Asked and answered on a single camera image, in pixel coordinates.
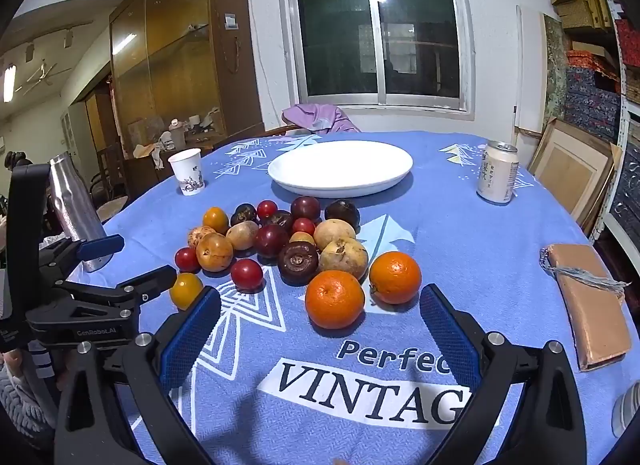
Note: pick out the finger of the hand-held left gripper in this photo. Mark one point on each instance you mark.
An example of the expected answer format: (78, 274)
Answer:
(147, 282)
(102, 246)

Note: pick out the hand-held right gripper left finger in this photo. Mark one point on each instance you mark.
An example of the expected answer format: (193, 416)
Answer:
(192, 340)

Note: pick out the wooden glass cabinet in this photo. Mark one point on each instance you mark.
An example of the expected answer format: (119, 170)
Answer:
(165, 70)

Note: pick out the dark brown water chestnut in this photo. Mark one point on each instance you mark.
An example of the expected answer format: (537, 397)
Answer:
(277, 219)
(297, 263)
(243, 214)

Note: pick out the small tan fruit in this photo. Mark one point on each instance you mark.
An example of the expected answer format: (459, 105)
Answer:
(301, 238)

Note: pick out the dark red plum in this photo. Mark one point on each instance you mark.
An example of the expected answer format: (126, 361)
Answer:
(305, 207)
(271, 240)

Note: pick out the stack of patterned boxes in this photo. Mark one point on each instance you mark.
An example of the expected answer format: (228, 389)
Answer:
(590, 90)

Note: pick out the wooden picture frame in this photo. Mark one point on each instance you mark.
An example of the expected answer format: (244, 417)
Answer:
(565, 160)

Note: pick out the grey tassel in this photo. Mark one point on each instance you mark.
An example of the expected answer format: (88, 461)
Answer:
(585, 277)

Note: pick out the blue printed tablecloth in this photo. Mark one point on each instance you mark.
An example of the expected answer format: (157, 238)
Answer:
(450, 245)

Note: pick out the red cherry tomato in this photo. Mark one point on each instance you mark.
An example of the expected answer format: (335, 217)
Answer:
(187, 259)
(266, 208)
(246, 275)
(303, 226)

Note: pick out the sliding glass window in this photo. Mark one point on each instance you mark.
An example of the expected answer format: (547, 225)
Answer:
(340, 35)

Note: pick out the purple cloth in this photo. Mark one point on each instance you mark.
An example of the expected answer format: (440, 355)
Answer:
(320, 117)

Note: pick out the person's left forearm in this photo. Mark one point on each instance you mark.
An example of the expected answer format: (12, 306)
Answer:
(20, 405)

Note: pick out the stainless steel bottle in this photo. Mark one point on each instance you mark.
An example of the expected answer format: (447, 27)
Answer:
(75, 205)

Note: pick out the white paper cup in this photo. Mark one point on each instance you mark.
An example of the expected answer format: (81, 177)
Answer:
(186, 172)

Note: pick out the cream drink can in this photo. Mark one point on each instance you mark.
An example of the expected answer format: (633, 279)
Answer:
(496, 175)

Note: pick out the orange-brown round fruit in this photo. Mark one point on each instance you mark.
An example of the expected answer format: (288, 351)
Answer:
(214, 252)
(200, 234)

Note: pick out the dark purple passion fruit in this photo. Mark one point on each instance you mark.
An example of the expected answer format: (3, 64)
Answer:
(342, 213)

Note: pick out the white canvas panel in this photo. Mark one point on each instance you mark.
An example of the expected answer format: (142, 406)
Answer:
(530, 70)

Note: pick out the large tan pear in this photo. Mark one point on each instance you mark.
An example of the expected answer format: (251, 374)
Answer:
(334, 231)
(343, 257)

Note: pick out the small tan pear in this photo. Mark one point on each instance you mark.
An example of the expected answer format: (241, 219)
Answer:
(242, 235)

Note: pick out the white oval plate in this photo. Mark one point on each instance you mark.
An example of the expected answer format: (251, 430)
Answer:
(342, 167)

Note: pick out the grey striped cloth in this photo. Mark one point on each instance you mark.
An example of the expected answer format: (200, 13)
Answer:
(627, 407)

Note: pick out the fluorescent ceiling light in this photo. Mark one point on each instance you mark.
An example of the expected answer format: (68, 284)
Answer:
(9, 82)

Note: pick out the orange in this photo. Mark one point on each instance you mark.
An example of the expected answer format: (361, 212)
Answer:
(395, 277)
(335, 299)

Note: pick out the wooden chair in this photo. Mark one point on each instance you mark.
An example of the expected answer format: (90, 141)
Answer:
(272, 131)

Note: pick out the ceiling fan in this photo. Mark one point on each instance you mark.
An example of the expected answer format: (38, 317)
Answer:
(42, 75)

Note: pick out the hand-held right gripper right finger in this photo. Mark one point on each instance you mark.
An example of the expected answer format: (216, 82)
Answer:
(450, 340)

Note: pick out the green patterned panel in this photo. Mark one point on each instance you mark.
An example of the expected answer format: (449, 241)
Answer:
(555, 60)

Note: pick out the yellow cherry tomato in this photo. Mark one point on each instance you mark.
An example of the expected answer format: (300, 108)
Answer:
(186, 290)
(215, 220)

